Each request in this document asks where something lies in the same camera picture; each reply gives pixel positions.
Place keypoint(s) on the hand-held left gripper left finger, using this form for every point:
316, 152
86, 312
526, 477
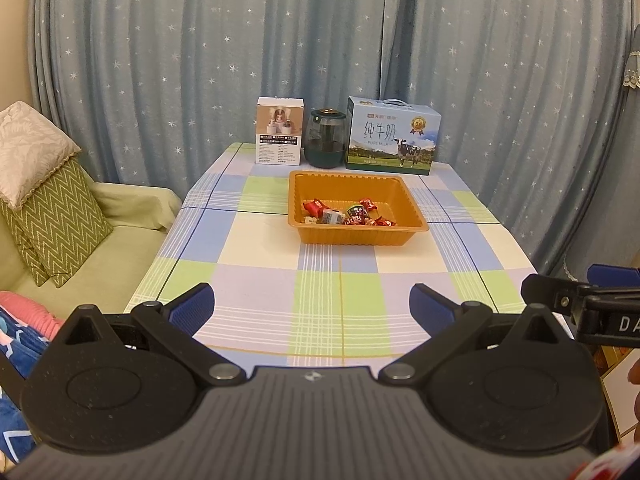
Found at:
192, 307

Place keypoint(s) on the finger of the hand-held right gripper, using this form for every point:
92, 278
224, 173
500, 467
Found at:
550, 292
615, 276

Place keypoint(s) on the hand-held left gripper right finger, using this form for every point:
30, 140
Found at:
430, 307

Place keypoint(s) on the red candy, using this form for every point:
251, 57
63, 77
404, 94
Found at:
385, 221
314, 206
369, 204

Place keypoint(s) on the long green sausage snack packet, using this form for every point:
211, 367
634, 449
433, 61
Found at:
357, 214

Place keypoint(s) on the clear packet of dark snack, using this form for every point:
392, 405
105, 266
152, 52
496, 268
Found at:
331, 217

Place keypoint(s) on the orange plastic tray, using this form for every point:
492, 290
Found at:
350, 187

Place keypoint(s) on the person's right hand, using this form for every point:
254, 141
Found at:
636, 375

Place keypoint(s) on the pale green sofa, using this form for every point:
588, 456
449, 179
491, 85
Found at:
125, 235

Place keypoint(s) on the checked pastel tablecloth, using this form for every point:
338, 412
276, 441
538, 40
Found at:
320, 280

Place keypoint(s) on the red patterned cloth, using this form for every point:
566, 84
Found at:
610, 467

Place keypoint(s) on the green zigzag cushion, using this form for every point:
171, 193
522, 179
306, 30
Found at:
60, 220

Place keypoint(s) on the pink ribbed cloth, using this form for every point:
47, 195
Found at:
30, 312

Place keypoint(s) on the milk carton gift box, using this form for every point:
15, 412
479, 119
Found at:
392, 132

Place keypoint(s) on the blue printed blanket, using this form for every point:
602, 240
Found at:
15, 350

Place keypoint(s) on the white humidifier packaging box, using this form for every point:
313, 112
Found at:
280, 132

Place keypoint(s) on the dark green glass humidifier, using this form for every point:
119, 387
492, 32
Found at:
327, 140

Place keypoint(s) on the white textured cushion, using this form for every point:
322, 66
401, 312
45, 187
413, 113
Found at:
30, 150

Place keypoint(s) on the blue star-print curtain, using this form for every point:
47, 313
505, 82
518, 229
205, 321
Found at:
200, 60

